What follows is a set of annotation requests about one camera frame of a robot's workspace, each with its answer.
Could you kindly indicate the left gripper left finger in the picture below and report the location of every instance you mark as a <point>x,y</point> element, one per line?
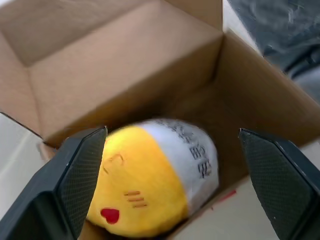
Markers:
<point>50,187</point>

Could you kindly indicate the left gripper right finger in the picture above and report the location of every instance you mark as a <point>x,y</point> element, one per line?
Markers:
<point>280,180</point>

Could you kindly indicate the yellow and white plush toy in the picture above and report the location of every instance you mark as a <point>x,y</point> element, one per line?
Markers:
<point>145,170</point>

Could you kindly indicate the brown cardboard box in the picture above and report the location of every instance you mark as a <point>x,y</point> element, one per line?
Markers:
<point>125,62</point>

